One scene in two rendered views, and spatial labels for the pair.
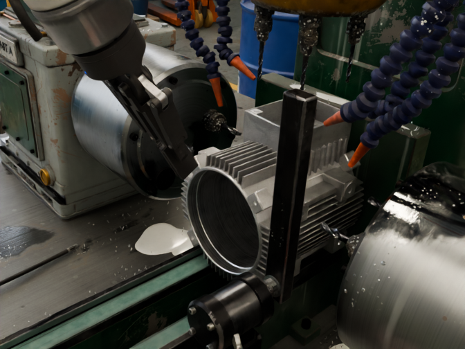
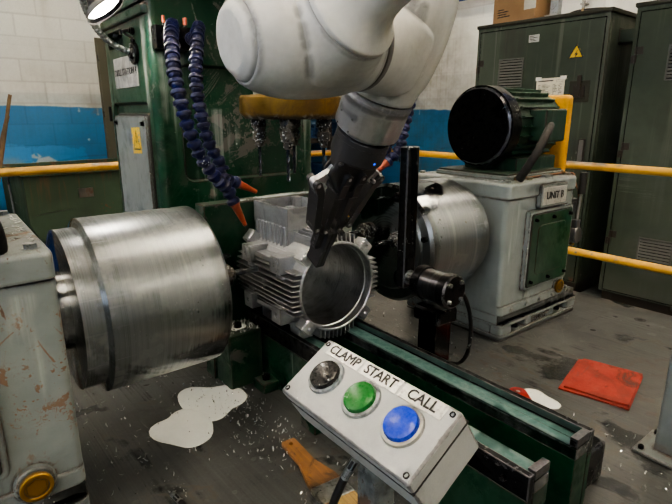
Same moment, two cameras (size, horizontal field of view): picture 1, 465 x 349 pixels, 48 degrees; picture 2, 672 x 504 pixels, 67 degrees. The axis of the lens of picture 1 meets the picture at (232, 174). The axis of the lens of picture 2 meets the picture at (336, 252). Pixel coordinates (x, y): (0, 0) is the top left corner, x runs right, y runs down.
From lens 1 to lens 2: 1.00 m
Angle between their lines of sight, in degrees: 78
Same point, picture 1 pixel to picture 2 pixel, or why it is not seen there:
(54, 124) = (62, 371)
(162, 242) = (193, 426)
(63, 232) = not seen: outside the picture
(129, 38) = not seen: hidden behind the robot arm
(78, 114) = (128, 314)
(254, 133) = (299, 222)
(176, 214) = (135, 419)
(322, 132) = not seen: hidden behind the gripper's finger
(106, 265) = (220, 468)
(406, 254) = (441, 210)
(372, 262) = (437, 222)
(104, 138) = (196, 307)
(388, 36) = (244, 150)
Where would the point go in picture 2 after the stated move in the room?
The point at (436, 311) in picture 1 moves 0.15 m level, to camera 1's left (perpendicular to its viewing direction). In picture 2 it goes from (463, 222) to (475, 239)
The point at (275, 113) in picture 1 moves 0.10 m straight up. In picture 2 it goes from (271, 213) to (269, 157)
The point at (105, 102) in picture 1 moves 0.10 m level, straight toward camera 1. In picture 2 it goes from (176, 269) to (252, 265)
